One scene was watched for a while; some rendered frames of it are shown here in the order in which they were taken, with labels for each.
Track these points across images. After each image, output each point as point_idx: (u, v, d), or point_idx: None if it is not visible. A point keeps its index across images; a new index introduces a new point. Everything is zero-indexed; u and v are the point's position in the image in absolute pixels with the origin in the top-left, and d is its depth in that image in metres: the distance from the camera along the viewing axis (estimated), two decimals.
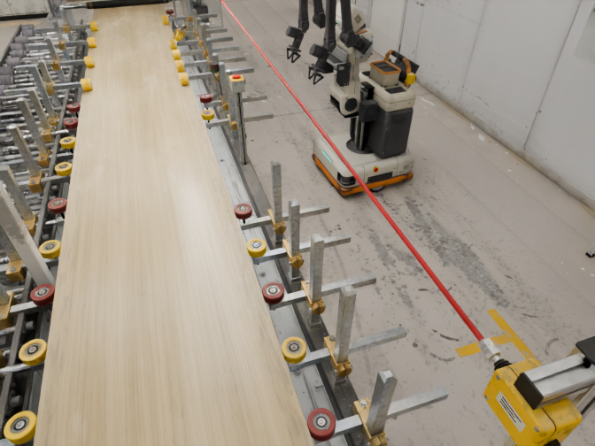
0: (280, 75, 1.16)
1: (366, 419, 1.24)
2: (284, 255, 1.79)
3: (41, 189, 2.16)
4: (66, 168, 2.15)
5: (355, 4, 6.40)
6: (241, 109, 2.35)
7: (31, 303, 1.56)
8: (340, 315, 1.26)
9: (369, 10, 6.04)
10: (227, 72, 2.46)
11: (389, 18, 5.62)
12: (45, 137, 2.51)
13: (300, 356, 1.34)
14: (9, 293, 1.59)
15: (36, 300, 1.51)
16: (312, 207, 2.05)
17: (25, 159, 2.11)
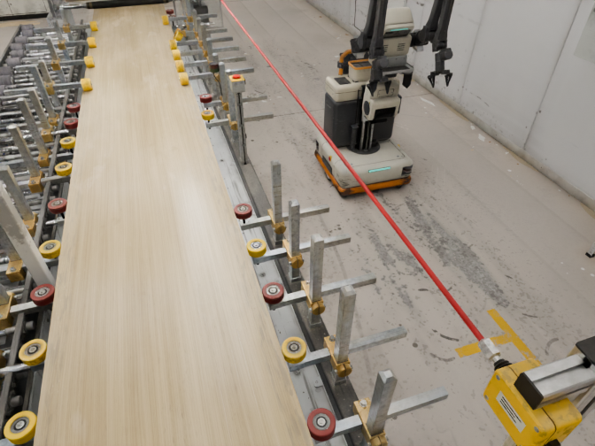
0: (280, 75, 1.16)
1: (366, 419, 1.24)
2: (284, 255, 1.79)
3: (41, 189, 2.16)
4: (66, 168, 2.15)
5: (355, 4, 6.40)
6: (241, 109, 2.35)
7: (31, 303, 1.56)
8: (340, 315, 1.26)
9: None
10: (227, 72, 2.46)
11: None
12: (45, 137, 2.51)
13: (300, 356, 1.34)
14: (9, 293, 1.59)
15: (36, 300, 1.51)
16: (312, 207, 2.05)
17: (25, 159, 2.11)
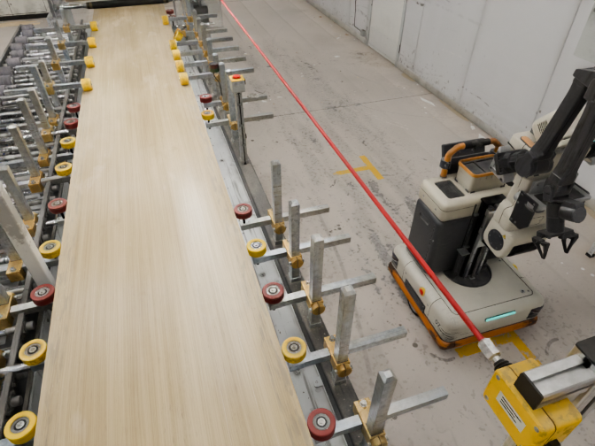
0: (280, 75, 1.16)
1: (366, 419, 1.24)
2: (284, 255, 1.79)
3: (41, 189, 2.16)
4: (66, 168, 2.15)
5: (355, 4, 6.40)
6: (241, 109, 2.35)
7: (31, 303, 1.56)
8: (340, 315, 1.26)
9: (369, 10, 6.04)
10: (227, 72, 2.46)
11: (389, 18, 5.62)
12: (45, 137, 2.51)
13: (300, 356, 1.34)
14: (9, 293, 1.59)
15: (36, 300, 1.51)
16: (312, 207, 2.05)
17: (25, 159, 2.11)
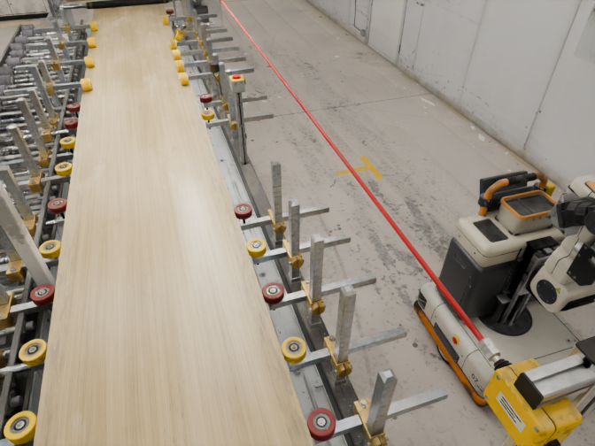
0: (280, 75, 1.16)
1: (366, 419, 1.24)
2: (284, 255, 1.79)
3: (41, 189, 2.16)
4: (66, 168, 2.15)
5: (355, 4, 6.40)
6: (241, 109, 2.35)
7: (31, 303, 1.56)
8: (340, 315, 1.26)
9: (369, 10, 6.04)
10: (227, 72, 2.46)
11: (389, 18, 5.62)
12: (45, 137, 2.51)
13: (300, 356, 1.34)
14: (9, 293, 1.59)
15: (36, 300, 1.51)
16: (312, 207, 2.05)
17: (25, 159, 2.11)
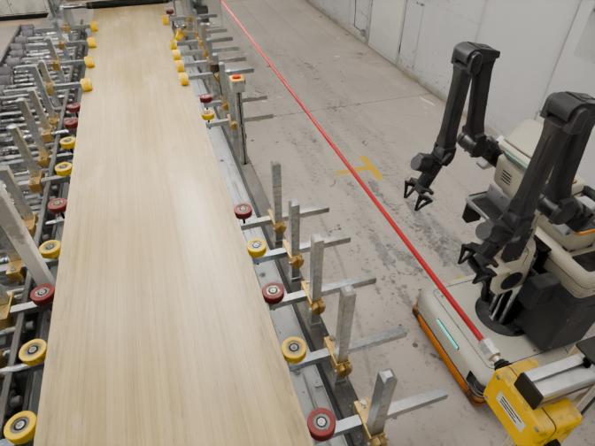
0: (280, 75, 1.16)
1: (366, 419, 1.24)
2: (284, 255, 1.79)
3: (41, 189, 2.16)
4: (66, 168, 2.15)
5: (355, 4, 6.40)
6: (241, 109, 2.35)
7: (31, 303, 1.56)
8: (340, 315, 1.26)
9: (369, 10, 6.04)
10: (227, 72, 2.46)
11: (389, 18, 5.62)
12: (45, 137, 2.51)
13: (300, 356, 1.34)
14: (9, 293, 1.59)
15: (36, 300, 1.51)
16: (312, 207, 2.05)
17: (25, 159, 2.11)
